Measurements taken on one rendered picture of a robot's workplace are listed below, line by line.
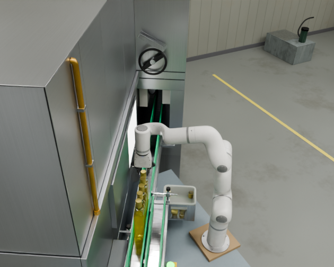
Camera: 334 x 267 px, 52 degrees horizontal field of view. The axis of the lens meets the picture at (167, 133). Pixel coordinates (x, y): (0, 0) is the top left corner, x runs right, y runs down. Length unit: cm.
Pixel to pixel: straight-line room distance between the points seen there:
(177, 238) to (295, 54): 506
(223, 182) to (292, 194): 215
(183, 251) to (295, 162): 245
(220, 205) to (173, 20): 128
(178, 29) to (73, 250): 168
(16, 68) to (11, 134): 19
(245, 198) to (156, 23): 217
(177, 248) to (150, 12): 161
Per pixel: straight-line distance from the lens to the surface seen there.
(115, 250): 207
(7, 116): 105
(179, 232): 252
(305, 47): 703
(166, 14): 250
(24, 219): 134
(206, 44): 675
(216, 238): 235
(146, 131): 186
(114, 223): 201
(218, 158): 182
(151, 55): 261
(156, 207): 226
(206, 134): 180
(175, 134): 183
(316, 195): 416
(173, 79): 269
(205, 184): 393
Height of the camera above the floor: 274
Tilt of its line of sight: 36 degrees down
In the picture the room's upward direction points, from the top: 2 degrees clockwise
